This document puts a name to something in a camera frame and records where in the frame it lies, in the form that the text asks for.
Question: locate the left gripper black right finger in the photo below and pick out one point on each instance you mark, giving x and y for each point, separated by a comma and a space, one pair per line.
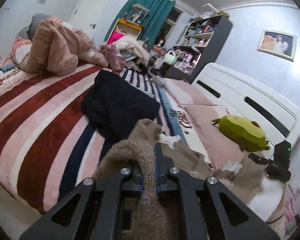
206, 209

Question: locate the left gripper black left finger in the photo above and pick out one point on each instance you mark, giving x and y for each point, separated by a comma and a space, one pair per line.
94, 209

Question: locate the beige knitted sweater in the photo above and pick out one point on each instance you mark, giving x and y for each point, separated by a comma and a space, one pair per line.
153, 218

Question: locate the green avocado plush toy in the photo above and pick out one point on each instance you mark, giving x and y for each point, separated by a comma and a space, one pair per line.
249, 135

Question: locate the white bed headboard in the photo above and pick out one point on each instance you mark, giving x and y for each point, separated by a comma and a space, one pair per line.
247, 97

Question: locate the striped red pink blanket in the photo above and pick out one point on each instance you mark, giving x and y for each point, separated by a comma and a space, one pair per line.
47, 144

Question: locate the pink ribbed pillow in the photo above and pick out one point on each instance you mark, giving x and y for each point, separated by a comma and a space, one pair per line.
202, 110

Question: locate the dark navy folded garment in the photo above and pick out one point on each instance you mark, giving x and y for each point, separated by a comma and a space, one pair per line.
114, 107

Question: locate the mauve satin cloth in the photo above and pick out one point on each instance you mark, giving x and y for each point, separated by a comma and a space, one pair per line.
115, 59

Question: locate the black bookshelf with items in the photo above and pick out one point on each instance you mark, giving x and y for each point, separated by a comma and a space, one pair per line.
201, 44

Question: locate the pink brown crumpled duvet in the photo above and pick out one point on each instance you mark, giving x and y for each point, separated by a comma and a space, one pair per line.
51, 44

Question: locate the cream blanket pile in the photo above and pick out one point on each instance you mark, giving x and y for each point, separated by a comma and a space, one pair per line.
133, 46

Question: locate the yellow wooden shelf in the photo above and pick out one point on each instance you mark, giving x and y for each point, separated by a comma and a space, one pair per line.
128, 28

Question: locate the white door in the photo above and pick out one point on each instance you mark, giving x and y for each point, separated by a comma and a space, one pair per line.
92, 17

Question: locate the teal curtain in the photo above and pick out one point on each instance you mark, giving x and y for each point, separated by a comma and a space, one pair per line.
154, 20

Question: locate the framed wall photo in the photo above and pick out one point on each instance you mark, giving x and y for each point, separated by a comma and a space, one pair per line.
279, 44

